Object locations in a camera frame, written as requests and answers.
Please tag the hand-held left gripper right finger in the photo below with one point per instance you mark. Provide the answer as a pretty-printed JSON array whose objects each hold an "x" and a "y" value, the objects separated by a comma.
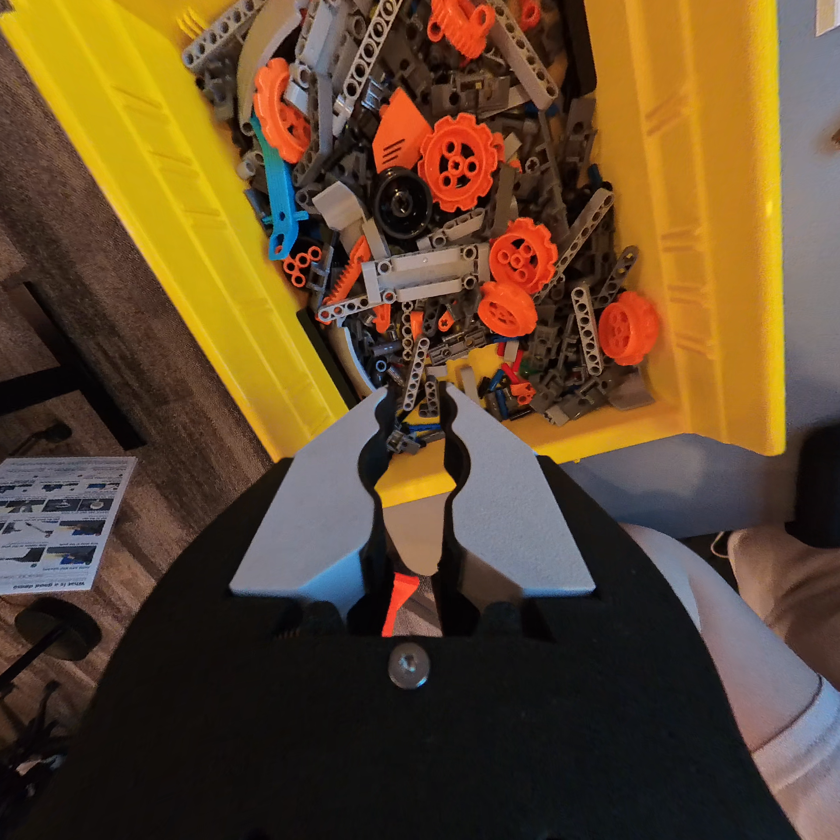
[{"x": 518, "y": 525}]

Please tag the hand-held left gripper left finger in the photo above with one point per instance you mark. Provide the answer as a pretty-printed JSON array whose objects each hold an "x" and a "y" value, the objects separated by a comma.
[{"x": 308, "y": 525}]

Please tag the pile of toy building bricks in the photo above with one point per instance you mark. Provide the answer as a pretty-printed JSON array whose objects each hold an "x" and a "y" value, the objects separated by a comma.
[{"x": 459, "y": 164}]

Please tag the yellow plastic bin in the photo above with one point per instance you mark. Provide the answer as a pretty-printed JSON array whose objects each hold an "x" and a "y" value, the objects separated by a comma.
[{"x": 689, "y": 197}]

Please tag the black desk foot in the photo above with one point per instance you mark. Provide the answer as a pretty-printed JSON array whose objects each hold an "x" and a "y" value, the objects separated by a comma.
[{"x": 98, "y": 394}]

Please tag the printed instruction sheet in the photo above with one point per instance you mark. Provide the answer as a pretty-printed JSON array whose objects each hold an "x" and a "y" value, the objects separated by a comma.
[{"x": 65, "y": 525}]

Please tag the person's light shirt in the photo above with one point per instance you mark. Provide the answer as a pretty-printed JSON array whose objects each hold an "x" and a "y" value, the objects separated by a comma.
[{"x": 754, "y": 656}]

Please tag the black round base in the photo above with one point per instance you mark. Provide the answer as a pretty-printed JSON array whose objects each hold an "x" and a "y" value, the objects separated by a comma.
[{"x": 59, "y": 630}]

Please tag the person's beige trousers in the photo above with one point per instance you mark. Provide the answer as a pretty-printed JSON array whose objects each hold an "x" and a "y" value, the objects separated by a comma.
[{"x": 787, "y": 590}]

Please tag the black dimpled pad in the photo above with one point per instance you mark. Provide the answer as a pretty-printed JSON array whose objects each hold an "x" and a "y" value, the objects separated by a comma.
[{"x": 820, "y": 485}]

